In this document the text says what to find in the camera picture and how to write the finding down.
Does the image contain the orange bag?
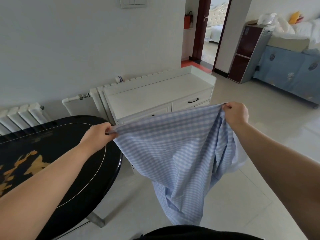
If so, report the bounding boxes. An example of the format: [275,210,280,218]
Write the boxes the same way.
[184,11,194,30]

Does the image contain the dark red shelf unit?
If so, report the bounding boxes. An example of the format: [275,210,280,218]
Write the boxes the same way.
[228,23,275,84]

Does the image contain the metal table base frame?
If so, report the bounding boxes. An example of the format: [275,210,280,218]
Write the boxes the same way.
[51,211,107,240]

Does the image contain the bed with white headboard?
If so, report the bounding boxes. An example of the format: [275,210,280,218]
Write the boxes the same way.
[206,2,229,44]

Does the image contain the yellow cushion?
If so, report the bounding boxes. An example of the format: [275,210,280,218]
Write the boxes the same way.
[289,11,302,25]

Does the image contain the white blankets pile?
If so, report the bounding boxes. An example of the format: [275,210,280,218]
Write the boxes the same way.
[274,16,320,40]

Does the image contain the person's black clothing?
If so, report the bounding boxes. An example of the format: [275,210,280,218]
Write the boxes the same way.
[134,224,265,240]

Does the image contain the white pipe with valve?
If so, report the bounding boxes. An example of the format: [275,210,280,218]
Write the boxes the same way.
[62,92,92,117]

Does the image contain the person's left forearm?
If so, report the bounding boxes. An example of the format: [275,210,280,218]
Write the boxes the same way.
[0,142,93,240]

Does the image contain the blue checked cloth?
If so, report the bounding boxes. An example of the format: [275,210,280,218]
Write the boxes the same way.
[110,103,248,227]

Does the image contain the white hallway cabinet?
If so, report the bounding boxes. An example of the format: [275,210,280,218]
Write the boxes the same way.
[181,28,195,61]

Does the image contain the person's left hand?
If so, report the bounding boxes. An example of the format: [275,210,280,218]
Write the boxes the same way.
[79,122,118,155]

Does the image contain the person's right hand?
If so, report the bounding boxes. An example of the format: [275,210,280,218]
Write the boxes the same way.
[221,101,250,130]

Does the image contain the beige cushion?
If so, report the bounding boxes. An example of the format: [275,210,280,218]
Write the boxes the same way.
[267,35,310,53]

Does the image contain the person's right forearm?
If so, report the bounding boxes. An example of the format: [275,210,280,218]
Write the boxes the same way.
[232,122,320,240]

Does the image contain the blue covered sofa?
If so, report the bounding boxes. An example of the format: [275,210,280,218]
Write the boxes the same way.
[253,45,320,109]

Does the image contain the black oval table gold print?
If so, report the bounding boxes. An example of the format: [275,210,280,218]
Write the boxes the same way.
[0,115,123,240]

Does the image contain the white wall switch panel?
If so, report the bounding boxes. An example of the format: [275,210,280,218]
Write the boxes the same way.
[119,0,148,9]

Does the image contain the white column radiator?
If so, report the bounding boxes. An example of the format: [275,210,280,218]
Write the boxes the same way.
[0,102,52,137]
[90,69,175,118]

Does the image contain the dark red door frame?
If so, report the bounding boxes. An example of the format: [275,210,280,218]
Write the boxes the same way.
[192,0,233,72]

